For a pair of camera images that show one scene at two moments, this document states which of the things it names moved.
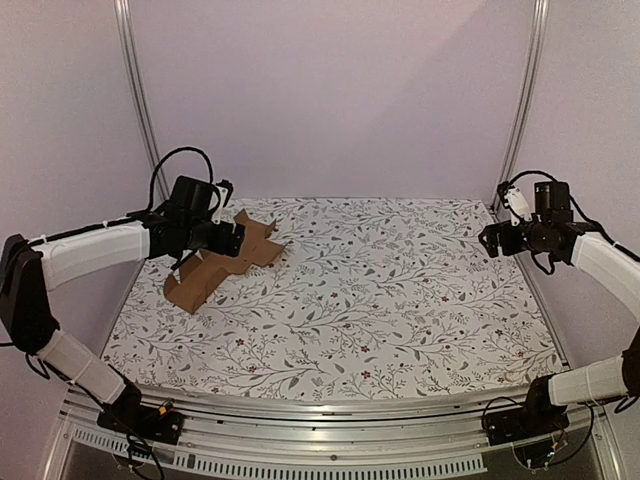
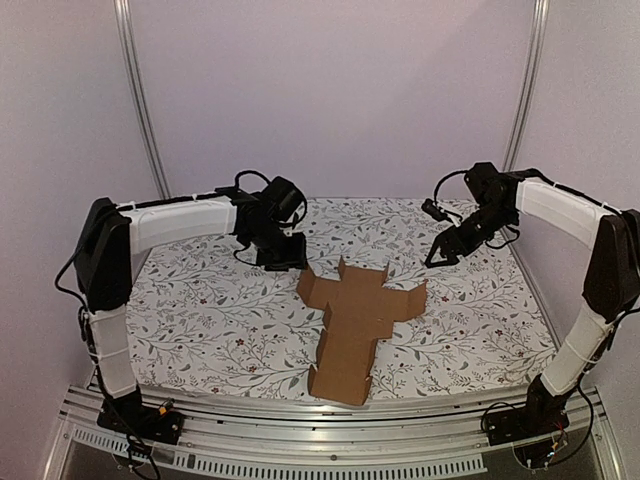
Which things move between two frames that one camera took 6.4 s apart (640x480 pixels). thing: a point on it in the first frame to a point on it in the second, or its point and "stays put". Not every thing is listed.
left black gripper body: (198, 238) to (275, 251)
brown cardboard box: (202, 272) to (360, 311)
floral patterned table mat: (370, 296) stays put
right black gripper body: (503, 240) to (461, 235)
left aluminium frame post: (123, 8) stays put
